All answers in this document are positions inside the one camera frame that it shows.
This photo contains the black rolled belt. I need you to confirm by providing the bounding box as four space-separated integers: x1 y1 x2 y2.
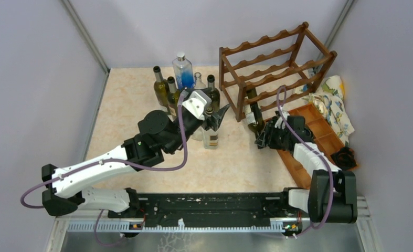
331 146 357 171

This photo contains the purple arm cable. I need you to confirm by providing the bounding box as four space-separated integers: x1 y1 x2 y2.
276 85 335 239
20 91 193 248

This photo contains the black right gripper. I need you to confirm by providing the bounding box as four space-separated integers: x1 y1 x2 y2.
255 122 290 150

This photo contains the green wine bottle grey capsule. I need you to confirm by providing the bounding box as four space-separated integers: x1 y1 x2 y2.
207 75 220 111

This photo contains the green wine bottle dark label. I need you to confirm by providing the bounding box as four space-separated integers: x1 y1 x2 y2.
167 76 181 119

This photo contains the clear empty glass bottle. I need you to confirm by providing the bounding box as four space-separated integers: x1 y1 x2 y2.
192 72 207 141

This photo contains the clear blue vodka bottle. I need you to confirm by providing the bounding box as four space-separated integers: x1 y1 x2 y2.
172 52 194 90

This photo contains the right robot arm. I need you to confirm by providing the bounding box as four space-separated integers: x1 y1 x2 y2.
256 114 357 224

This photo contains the clear whisky bottle black label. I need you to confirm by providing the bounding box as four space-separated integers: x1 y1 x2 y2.
203 108 220 150

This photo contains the wooden compartment tray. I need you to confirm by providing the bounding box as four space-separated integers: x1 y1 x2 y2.
274 104 358 189

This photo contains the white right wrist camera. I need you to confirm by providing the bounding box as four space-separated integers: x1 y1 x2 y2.
274 111 290 130

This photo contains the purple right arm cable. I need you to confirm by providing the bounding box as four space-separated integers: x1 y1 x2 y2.
276 85 335 239

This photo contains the dinosaur print cloth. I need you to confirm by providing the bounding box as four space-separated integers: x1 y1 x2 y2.
302 75 355 146

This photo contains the green wine bottle far left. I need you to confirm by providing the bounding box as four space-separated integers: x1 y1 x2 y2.
153 66 170 115

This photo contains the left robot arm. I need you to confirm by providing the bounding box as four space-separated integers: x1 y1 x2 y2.
41 105 230 218

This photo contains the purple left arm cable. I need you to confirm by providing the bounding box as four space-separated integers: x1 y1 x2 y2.
20 91 193 248

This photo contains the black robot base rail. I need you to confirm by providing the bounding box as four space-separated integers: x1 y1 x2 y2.
108 192 307 228

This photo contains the wooden wine rack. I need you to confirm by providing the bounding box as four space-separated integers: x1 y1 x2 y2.
219 22 338 123

